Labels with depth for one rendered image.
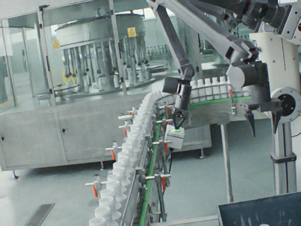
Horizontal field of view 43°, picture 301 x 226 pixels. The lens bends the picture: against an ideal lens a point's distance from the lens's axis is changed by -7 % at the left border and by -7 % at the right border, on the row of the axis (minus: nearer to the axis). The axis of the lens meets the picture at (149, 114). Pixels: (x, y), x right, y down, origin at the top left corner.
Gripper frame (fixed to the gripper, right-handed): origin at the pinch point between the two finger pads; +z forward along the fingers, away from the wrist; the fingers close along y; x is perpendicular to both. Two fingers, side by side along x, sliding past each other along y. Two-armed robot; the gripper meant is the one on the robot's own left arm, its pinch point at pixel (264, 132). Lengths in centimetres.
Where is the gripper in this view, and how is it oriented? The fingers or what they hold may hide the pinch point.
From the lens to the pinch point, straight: 117.0
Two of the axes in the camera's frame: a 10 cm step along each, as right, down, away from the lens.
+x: 0.5, -1.7, 9.8
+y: 9.9, -1.3, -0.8
